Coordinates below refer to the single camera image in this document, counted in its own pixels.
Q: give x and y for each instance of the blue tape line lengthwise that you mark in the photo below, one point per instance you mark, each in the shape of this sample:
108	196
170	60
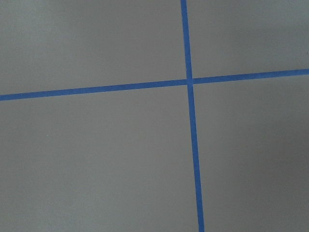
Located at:
192	115

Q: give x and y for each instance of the blue tape line crosswise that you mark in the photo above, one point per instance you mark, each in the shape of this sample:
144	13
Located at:
168	83

